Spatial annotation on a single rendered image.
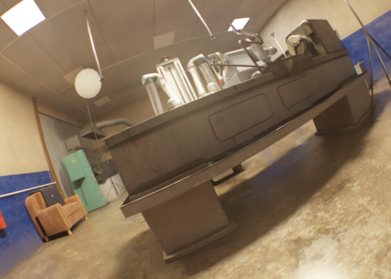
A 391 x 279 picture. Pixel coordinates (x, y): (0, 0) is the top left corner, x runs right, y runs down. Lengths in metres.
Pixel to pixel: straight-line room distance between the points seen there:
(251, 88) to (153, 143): 0.75
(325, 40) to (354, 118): 0.94
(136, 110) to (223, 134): 7.71
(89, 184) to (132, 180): 3.62
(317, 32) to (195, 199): 2.12
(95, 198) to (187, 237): 3.72
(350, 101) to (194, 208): 1.82
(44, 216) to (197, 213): 2.90
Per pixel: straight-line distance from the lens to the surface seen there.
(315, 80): 1.79
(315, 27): 2.36
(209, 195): 1.07
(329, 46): 2.37
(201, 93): 2.03
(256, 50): 1.66
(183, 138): 1.05
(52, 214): 3.40
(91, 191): 4.65
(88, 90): 4.57
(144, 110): 8.61
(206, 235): 1.15
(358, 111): 2.26
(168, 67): 2.65
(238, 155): 0.96
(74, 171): 4.55
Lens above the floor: 0.62
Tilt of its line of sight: 1 degrees up
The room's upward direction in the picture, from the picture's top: 25 degrees counter-clockwise
